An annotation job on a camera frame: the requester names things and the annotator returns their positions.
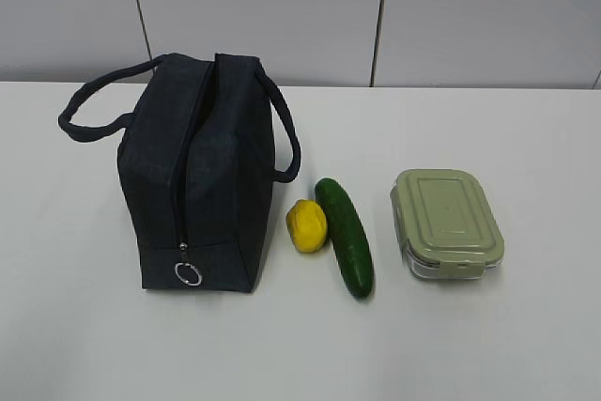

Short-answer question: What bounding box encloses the yellow lemon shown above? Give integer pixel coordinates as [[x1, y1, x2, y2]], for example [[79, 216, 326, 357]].
[[285, 199, 328, 254]]

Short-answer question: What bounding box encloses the glass container with green lid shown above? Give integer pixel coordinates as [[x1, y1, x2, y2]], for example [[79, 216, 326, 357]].
[[390, 169, 504, 280]]

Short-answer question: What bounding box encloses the green cucumber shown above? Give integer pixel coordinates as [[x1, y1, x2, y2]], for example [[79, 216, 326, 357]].
[[315, 177, 375, 300]]

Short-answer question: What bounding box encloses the dark navy fabric lunch bag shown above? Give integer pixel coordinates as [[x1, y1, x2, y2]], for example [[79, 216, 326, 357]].
[[57, 53, 301, 293]]

